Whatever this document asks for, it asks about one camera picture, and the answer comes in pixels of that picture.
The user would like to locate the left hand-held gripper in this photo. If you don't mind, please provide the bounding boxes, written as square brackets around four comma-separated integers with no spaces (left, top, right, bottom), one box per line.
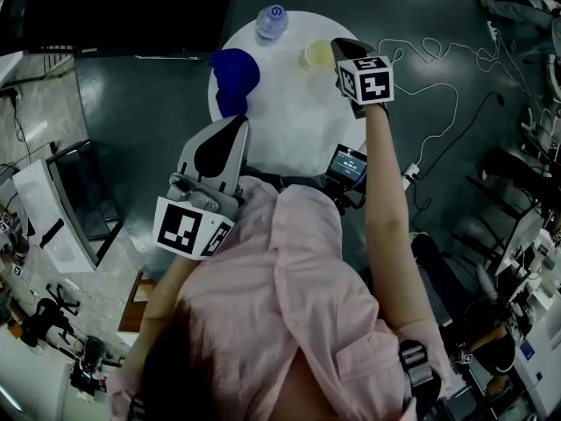
[152,115,251,261]

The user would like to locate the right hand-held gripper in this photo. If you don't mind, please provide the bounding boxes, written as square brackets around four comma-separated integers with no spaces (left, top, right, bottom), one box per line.
[330,37,394,120]

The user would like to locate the translucent yellowish cup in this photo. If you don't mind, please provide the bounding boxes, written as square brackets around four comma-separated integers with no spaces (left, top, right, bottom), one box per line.
[299,39,337,72]

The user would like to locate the large blue cup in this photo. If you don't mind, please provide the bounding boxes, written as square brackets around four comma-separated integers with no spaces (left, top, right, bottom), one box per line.
[209,48,261,98]

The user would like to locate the person's left forearm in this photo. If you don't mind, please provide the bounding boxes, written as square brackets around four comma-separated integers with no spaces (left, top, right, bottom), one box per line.
[117,255,199,388]

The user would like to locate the person's right forearm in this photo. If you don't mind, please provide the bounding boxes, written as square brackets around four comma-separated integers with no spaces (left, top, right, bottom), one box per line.
[362,102,435,329]

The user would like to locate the black device with screen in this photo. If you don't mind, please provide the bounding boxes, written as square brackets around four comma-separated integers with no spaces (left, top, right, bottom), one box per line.
[324,143,368,189]

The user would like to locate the white power strip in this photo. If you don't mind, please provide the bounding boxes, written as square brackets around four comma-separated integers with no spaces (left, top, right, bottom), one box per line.
[401,162,423,189]

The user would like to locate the clear plastic water bottle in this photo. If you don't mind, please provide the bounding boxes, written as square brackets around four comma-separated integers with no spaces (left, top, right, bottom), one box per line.
[254,4,290,44]

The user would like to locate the pink shirt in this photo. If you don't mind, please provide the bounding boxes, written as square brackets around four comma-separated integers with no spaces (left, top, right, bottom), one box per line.
[107,175,453,421]

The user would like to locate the black open cabinet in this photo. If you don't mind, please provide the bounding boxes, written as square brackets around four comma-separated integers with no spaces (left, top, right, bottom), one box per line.
[46,139,124,268]

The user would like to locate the white desk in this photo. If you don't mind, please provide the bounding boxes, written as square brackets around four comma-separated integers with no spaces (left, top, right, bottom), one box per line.
[11,159,99,275]

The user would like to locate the black office chair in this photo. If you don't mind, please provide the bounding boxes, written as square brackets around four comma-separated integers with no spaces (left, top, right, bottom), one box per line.
[20,282,82,349]

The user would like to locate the white looped cable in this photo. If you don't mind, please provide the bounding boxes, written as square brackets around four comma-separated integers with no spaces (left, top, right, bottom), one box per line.
[376,37,459,169]

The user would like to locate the black floor cable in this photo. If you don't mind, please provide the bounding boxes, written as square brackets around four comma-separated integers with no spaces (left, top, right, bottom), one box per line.
[410,90,506,224]

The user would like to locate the long white cable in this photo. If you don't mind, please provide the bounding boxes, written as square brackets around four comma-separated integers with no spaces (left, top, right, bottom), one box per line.
[421,19,534,98]

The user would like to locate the black cylindrical handle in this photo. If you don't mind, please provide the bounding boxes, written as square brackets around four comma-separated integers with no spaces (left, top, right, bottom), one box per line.
[39,218,66,250]

